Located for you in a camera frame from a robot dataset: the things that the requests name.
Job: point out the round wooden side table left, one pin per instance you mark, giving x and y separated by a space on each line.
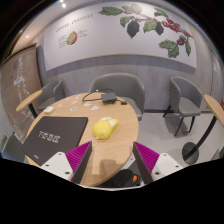
28 102

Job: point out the round wooden main table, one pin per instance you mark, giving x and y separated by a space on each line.
110 155

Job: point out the grey chair right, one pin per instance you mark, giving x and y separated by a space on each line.
185 99

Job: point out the round wooden side table right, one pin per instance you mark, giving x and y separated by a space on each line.
190 151

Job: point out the black power adapter box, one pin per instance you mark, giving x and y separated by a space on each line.
108 98

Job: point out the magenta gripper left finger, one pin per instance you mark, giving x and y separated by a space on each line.
71 165

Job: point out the yellow computer mouse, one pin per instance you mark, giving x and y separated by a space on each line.
105 127

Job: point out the black bag with orange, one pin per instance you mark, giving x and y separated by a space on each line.
124 178

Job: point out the round wooden side table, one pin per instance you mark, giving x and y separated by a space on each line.
28 102
190 151

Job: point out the white small card box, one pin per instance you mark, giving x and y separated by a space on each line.
49 110

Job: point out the grey armchair left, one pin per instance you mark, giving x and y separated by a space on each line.
51 93

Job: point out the grey armchair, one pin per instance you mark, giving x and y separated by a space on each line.
127 86
51 93

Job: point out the grey armchair centre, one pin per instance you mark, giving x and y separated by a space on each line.
127 86

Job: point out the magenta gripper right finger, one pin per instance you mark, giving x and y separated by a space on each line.
153 166

